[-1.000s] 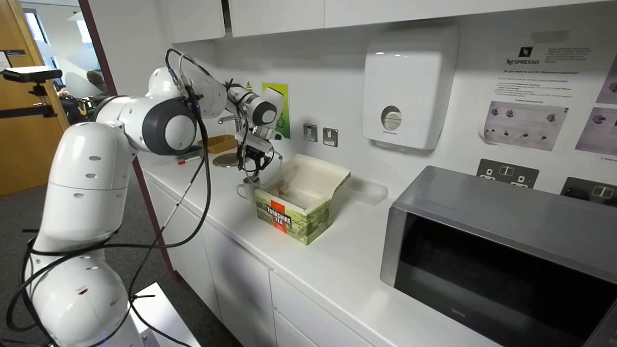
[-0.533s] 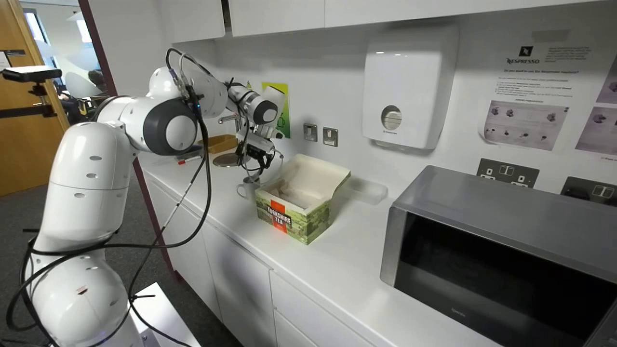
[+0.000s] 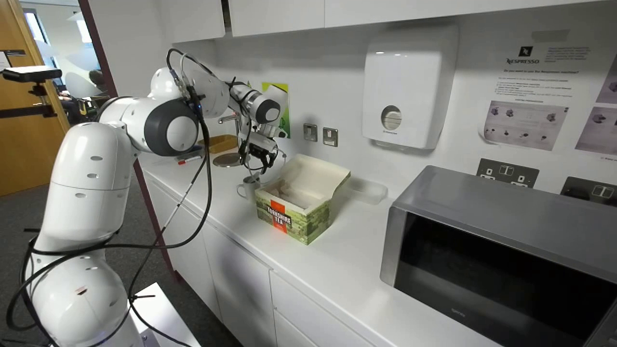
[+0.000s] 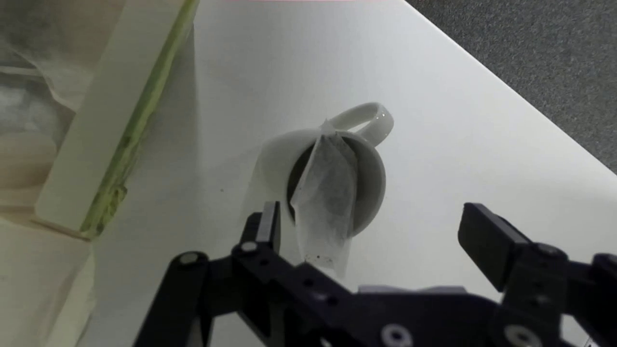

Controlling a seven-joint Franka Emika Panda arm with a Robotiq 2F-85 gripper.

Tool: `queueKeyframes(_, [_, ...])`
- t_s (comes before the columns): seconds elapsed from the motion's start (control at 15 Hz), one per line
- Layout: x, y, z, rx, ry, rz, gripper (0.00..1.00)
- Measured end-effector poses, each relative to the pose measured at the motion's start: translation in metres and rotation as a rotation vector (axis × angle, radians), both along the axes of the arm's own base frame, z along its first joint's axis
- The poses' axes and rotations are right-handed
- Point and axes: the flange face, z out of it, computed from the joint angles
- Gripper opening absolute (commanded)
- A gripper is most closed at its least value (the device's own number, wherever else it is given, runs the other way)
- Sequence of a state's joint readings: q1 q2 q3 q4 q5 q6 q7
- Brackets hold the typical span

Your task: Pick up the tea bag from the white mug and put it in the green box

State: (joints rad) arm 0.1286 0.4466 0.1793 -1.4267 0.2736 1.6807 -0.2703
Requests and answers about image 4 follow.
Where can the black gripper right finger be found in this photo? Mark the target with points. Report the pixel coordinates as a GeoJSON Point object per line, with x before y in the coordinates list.
{"type": "Point", "coordinates": [547, 290]}

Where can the white ceramic mug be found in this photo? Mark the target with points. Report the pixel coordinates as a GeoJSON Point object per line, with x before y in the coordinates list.
{"type": "Point", "coordinates": [373, 185]}

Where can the white tea bag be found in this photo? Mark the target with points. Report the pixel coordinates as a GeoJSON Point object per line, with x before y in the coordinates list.
{"type": "Point", "coordinates": [329, 193]}

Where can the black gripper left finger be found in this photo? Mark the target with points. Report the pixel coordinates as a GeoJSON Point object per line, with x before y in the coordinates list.
{"type": "Point", "coordinates": [244, 295]}

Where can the green cardboard tea box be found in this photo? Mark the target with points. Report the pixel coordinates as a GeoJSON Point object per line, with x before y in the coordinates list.
{"type": "Point", "coordinates": [109, 108]}

